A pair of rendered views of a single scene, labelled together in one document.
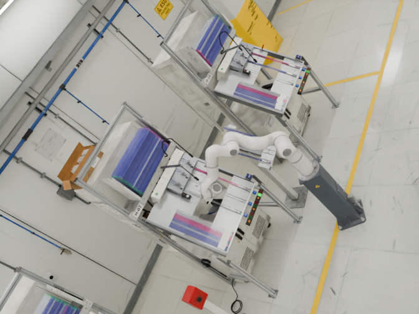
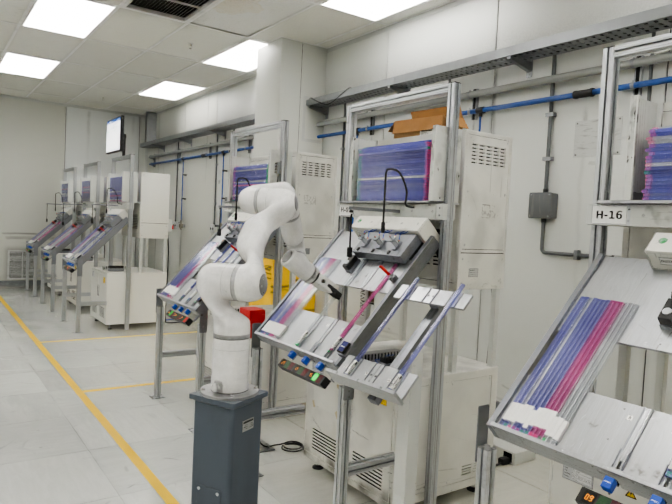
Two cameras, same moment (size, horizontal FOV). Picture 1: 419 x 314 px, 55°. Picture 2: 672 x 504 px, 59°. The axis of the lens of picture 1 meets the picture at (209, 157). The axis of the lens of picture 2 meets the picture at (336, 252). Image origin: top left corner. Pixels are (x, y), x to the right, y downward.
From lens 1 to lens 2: 3.81 m
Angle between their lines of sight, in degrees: 84
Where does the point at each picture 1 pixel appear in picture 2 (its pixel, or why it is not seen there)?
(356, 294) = not seen: outside the picture
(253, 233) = (355, 454)
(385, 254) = not seen: outside the picture
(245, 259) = (323, 442)
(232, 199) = (324, 331)
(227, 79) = (647, 276)
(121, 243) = (515, 339)
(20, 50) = not seen: outside the picture
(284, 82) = (628, 437)
